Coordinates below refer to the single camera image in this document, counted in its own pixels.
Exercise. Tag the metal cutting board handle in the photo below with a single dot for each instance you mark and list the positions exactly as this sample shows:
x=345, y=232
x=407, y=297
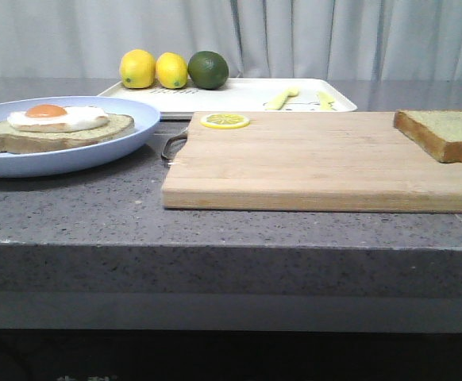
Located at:
x=173, y=145

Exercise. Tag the fried egg toy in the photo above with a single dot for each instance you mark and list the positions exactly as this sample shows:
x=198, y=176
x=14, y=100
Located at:
x=50, y=118

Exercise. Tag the green lime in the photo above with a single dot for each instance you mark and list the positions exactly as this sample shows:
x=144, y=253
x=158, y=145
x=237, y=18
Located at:
x=208, y=70

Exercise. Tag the yellow plastic knife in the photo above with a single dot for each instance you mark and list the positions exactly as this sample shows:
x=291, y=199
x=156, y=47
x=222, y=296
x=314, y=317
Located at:
x=326, y=101

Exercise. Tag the yellow plastic fork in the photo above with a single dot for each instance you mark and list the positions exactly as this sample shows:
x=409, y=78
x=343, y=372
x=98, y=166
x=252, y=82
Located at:
x=280, y=99

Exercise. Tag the light blue round plate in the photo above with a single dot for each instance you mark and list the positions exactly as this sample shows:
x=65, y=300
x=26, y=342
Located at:
x=146, y=118

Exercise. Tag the grey white curtain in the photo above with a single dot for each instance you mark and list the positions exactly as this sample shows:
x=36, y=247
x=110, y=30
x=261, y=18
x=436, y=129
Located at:
x=336, y=40

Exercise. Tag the left yellow lemon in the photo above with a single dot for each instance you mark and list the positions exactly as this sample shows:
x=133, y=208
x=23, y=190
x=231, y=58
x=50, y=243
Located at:
x=137, y=69

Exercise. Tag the wooden cutting board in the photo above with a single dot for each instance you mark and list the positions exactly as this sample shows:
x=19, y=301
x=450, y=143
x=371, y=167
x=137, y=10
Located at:
x=330, y=161

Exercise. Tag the right yellow lemon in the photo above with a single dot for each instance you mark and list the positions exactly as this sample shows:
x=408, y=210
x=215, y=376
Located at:
x=171, y=70

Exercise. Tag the lemon slice toy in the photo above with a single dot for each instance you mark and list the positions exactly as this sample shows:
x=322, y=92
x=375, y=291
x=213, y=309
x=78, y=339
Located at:
x=224, y=121

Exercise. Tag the yellow lemon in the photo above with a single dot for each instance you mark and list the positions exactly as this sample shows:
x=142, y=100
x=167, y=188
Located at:
x=171, y=70
x=137, y=69

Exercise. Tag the bread slice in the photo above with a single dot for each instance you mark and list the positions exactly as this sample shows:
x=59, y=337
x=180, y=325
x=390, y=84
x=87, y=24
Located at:
x=437, y=132
x=19, y=142

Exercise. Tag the cream rectangular bear tray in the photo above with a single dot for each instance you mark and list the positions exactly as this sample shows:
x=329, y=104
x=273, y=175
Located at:
x=249, y=94

